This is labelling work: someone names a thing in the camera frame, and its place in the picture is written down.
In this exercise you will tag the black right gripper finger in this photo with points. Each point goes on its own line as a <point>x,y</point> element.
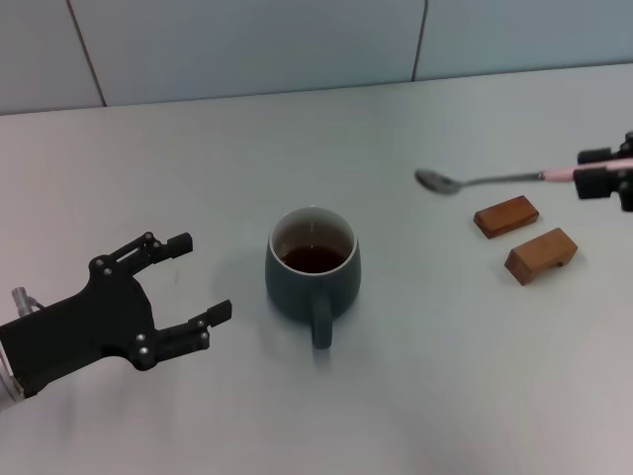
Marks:
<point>598,156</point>
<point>593,184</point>

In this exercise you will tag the grey ceramic cup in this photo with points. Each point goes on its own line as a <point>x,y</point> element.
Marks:
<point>297,297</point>

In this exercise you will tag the notched wooden block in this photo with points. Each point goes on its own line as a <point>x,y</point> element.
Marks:
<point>529,262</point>

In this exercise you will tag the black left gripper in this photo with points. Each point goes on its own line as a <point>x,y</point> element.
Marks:
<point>94,326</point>

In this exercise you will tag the flat wooden block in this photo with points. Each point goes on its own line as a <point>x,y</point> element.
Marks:
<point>507,218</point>

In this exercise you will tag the dark brown tea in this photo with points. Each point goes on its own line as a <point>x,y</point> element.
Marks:
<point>314,259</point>

